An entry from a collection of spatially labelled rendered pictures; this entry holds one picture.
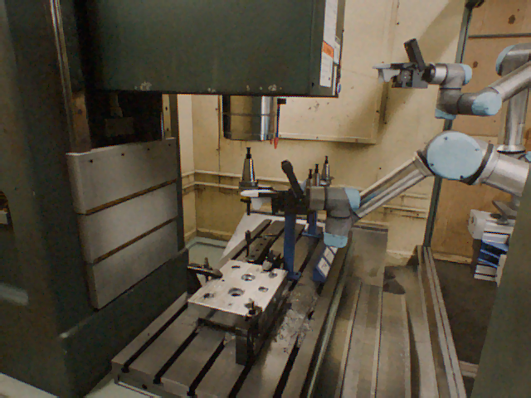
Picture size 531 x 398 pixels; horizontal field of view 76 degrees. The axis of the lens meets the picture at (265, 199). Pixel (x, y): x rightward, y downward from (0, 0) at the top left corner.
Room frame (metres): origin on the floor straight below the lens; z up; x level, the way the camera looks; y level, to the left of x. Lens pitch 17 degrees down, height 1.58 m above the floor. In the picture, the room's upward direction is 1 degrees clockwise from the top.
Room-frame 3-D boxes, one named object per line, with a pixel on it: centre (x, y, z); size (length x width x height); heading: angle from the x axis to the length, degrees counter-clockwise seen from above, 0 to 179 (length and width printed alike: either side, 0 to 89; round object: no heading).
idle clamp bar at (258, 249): (1.33, 0.02, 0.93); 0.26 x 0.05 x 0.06; 165
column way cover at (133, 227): (1.17, 0.47, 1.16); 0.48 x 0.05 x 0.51; 160
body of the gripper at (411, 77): (1.27, -0.51, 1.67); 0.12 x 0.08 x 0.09; 100
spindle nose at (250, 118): (1.02, 0.05, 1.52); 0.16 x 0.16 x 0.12
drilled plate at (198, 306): (0.98, 0.07, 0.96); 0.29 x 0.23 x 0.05; 160
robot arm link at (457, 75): (1.30, -0.66, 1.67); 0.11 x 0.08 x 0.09; 100
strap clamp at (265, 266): (1.14, -0.03, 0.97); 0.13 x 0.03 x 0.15; 160
